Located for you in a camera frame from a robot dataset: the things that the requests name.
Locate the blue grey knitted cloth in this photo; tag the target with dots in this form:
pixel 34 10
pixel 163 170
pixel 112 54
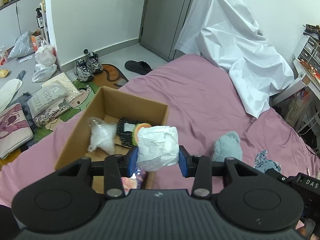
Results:
pixel 262 163

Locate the white drawer desk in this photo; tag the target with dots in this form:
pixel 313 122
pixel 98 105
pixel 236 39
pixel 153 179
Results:
pixel 304 90

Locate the grey plastic bag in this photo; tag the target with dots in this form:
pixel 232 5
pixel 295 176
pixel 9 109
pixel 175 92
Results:
pixel 23 46

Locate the pink bed sheet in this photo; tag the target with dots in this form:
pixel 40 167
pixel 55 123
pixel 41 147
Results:
pixel 203 105

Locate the white soft bundle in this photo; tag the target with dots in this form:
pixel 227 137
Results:
pixel 158 147

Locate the purple tissue packet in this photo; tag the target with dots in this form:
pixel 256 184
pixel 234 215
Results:
pixel 135 181

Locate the grey sneaker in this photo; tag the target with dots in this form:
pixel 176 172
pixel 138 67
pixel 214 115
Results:
pixel 94 63
pixel 82 71

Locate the pink cartoon cushion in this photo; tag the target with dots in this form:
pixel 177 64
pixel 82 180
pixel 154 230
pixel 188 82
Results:
pixel 15 130

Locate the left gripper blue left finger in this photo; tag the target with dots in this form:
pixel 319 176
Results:
pixel 132 156

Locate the white red plastic bag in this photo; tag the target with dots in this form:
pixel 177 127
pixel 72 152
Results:
pixel 45 54

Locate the white draped sheet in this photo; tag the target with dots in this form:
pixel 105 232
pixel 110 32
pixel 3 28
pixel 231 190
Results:
pixel 225 33

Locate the black slipper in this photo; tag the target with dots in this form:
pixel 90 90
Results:
pixel 140 67

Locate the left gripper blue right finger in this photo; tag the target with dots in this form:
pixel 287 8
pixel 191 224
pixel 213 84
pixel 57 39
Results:
pixel 183 161

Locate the grey door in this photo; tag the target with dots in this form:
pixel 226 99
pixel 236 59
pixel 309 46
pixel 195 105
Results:
pixel 162 21

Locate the green cartoon floor mat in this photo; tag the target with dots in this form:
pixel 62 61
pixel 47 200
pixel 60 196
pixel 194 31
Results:
pixel 111 77

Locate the grey fluffy plush toy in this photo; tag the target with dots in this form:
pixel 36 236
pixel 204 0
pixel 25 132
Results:
pixel 228 145

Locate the packaged folded textile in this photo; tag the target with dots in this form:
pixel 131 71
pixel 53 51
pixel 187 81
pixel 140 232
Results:
pixel 48 103

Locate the beige dotted fabric pack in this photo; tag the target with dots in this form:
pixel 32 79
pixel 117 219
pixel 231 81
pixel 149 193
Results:
pixel 72 91

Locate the plush hamburger toy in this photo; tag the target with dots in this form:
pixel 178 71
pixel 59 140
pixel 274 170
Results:
pixel 136 130

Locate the clear plastic bag white filling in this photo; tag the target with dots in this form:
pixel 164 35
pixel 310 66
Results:
pixel 102 136

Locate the left grey sneaker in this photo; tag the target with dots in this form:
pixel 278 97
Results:
pixel 82 71

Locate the dark spray bottle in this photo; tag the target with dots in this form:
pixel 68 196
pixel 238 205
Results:
pixel 39 18

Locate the black dotted cloth pad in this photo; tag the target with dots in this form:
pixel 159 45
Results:
pixel 124 131

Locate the white oval slipper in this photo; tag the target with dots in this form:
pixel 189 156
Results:
pixel 8 91

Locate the right grey sneaker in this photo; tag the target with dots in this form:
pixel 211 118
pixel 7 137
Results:
pixel 94 63

